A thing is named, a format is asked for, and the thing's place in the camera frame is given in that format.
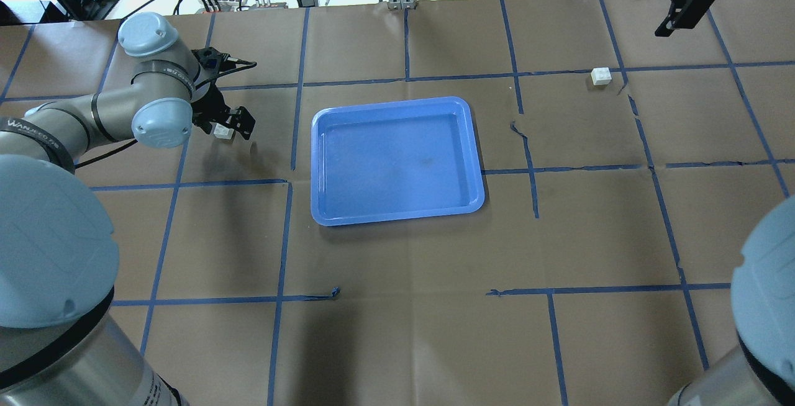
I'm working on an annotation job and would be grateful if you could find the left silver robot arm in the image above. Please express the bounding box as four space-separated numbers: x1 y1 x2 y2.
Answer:
1 12 256 405

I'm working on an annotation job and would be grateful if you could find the blue plastic tray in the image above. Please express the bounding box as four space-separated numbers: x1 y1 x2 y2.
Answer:
310 97 486 226

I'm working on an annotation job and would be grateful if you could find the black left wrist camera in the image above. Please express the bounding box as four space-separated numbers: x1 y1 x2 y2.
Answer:
191 47 258 78

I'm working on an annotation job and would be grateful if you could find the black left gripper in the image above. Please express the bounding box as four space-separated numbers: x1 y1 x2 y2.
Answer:
191 83 256 140

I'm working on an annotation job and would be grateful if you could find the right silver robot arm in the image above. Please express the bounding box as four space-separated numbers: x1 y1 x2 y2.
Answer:
654 0 794 405

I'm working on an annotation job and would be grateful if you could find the white block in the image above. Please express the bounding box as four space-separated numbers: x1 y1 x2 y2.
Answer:
212 124 235 140
589 67 612 87

